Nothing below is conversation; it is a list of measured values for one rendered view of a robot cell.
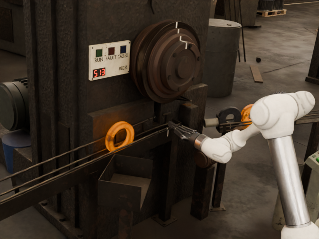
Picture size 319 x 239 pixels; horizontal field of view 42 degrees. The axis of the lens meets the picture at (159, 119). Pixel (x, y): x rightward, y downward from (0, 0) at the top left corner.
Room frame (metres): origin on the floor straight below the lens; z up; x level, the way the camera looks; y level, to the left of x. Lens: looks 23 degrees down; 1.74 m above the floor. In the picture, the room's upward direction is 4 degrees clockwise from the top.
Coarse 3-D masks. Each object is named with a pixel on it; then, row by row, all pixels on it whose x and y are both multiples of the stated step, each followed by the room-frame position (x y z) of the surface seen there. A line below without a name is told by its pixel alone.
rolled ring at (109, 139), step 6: (114, 126) 2.02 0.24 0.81; (120, 126) 2.03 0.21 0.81; (126, 126) 2.06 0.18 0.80; (108, 132) 2.00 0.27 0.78; (114, 132) 2.00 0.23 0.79; (132, 132) 2.10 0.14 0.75; (108, 138) 1.98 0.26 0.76; (126, 138) 2.10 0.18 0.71; (132, 138) 2.10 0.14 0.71; (108, 144) 1.98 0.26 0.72; (126, 144) 2.07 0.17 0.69
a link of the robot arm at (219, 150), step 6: (210, 138) 2.06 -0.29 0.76; (216, 138) 2.06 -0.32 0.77; (222, 138) 2.07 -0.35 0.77; (204, 144) 2.03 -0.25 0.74; (210, 144) 2.01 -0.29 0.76; (216, 144) 2.00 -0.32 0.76; (222, 144) 2.00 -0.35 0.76; (228, 144) 2.04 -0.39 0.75; (204, 150) 2.01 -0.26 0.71; (210, 150) 1.98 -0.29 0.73; (216, 150) 1.97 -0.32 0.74; (222, 150) 1.96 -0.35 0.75; (228, 150) 1.97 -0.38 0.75; (210, 156) 1.98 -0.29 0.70; (216, 156) 1.96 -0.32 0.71; (222, 156) 1.94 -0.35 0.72; (228, 156) 1.96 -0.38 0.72; (222, 162) 1.95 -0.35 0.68
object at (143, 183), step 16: (112, 160) 1.83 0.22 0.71; (128, 160) 1.87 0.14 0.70; (144, 160) 1.85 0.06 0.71; (112, 176) 1.84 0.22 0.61; (128, 176) 1.85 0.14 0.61; (144, 176) 1.85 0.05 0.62; (112, 192) 1.61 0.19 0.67; (128, 192) 1.60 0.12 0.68; (144, 192) 1.73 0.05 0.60; (128, 208) 1.60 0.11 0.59; (128, 224) 1.72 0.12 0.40
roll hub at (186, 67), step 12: (180, 48) 2.18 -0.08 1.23; (192, 48) 2.25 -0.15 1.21; (168, 60) 2.12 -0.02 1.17; (180, 60) 2.18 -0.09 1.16; (192, 60) 2.27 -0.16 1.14; (168, 72) 2.12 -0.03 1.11; (180, 72) 2.18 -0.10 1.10; (192, 72) 2.28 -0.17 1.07; (168, 84) 2.13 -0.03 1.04; (180, 84) 2.21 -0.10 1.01
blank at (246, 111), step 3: (249, 105) 2.56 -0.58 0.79; (252, 105) 2.55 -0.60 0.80; (246, 108) 2.54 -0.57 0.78; (249, 108) 2.54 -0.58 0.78; (243, 111) 2.54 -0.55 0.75; (246, 111) 2.54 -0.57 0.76; (249, 111) 2.54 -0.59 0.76; (243, 114) 2.53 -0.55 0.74; (246, 114) 2.54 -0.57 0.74; (243, 117) 2.53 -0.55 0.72; (246, 117) 2.54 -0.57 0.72; (243, 120) 2.54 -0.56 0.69; (246, 120) 2.54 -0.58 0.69; (249, 120) 2.54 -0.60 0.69; (246, 123) 2.54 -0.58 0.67
